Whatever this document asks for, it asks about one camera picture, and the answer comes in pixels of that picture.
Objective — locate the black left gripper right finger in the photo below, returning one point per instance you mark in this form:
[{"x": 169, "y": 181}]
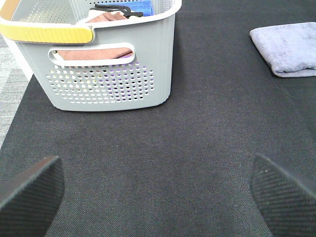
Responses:
[{"x": 285, "y": 197}]

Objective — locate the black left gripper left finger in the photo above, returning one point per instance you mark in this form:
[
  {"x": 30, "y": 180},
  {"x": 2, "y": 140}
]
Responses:
[{"x": 30, "y": 200}]

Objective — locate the lavender towel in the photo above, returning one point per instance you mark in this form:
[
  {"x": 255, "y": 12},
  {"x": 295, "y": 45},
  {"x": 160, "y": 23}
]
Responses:
[{"x": 290, "y": 49}]

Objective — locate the black fabric table mat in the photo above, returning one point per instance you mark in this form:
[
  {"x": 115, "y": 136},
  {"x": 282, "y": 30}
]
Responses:
[{"x": 180, "y": 169}]

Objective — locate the grey perforated laundry basket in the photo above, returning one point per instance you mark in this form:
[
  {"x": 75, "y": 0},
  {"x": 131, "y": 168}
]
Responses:
[{"x": 72, "y": 85}]

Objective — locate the purple towel in basket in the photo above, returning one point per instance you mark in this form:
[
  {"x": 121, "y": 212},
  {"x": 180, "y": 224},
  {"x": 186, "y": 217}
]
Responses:
[{"x": 125, "y": 83}]

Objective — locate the brown towel in basket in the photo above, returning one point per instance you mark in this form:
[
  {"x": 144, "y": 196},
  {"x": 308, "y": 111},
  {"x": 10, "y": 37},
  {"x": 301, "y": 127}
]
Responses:
[{"x": 98, "y": 54}]

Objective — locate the blue towel in basket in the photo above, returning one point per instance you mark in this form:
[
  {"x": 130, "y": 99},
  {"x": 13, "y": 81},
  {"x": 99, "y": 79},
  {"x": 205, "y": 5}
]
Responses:
[{"x": 144, "y": 6}]

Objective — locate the yellow basket handle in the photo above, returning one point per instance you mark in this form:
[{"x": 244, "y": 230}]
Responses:
[{"x": 47, "y": 33}]

